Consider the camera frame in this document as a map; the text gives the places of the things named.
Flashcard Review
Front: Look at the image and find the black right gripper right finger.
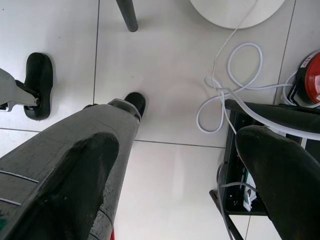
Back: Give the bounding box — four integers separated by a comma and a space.
234, 124, 320, 240

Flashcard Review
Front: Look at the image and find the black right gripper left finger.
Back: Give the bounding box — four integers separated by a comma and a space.
4, 132, 121, 240

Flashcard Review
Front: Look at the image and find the green white small box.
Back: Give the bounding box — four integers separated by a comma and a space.
242, 172, 258, 212

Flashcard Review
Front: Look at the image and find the black robot right foot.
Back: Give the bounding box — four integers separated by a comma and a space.
123, 91, 147, 118

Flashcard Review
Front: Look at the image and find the black robot foot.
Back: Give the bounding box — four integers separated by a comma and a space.
23, 51, 55, 122
123, 91, 147, 118

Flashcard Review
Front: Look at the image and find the red round canister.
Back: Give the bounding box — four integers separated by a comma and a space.
287, 49, 320, 109

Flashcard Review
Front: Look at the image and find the grey robot left leg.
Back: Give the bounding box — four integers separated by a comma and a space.
0, 67, 41, 113

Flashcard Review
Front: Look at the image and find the black robot left foot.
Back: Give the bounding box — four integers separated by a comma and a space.
23, 51, 55, 122

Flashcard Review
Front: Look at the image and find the black folding table leg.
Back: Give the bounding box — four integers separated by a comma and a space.
115, 0, 139, 33

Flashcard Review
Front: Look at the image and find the white round base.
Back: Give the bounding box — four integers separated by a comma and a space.
188, 0, 286, 30

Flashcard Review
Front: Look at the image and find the thin grey cable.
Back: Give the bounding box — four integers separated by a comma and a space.
216, 161, 257, 240

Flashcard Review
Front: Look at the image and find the thin white cable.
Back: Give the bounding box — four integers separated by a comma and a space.
211, 0, 260, 136

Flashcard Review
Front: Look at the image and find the thick white cable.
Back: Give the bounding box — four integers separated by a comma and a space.
196, 42, 320, 140

